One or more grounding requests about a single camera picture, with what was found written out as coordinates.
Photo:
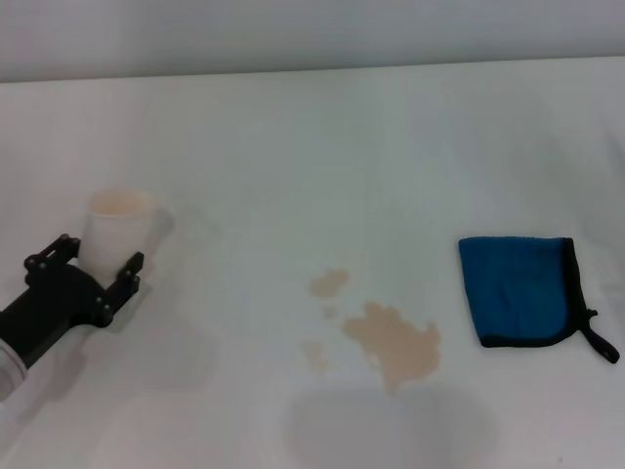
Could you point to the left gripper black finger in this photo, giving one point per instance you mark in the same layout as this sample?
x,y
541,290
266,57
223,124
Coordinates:
x,y
122,283
51,251

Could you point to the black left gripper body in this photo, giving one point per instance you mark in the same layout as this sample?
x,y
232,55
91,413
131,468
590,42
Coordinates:
x,y
46,312

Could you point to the white paper cup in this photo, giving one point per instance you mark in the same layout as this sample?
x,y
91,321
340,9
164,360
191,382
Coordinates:
x,y
114,234

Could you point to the blue rag with black trim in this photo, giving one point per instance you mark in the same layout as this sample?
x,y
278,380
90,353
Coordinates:
x,y
517,293

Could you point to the large brown water stain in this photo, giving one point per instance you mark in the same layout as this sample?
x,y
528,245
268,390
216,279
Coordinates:
x,y
400,347

